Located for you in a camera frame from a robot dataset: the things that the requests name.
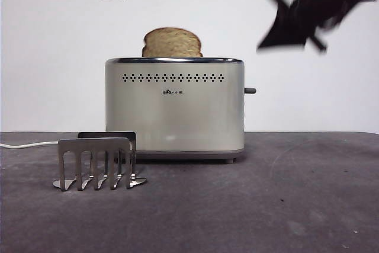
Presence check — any speckled brown bread slice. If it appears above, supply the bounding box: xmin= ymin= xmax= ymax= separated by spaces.
xmin=141 ymin=27 xmax=204 ymax=58

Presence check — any cream toaster with chrome top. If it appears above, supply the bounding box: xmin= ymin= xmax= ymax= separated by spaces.
xmin=104 ymin=56 xmax=246 ymax=164

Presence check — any silver metal toast rack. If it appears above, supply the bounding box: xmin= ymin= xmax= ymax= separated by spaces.
xmin=52 ymin=131 xmax=147 ymax=191

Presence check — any white power cable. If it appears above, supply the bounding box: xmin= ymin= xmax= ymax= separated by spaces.
xmin=0 ymin=141 xmax=59 ymax=149

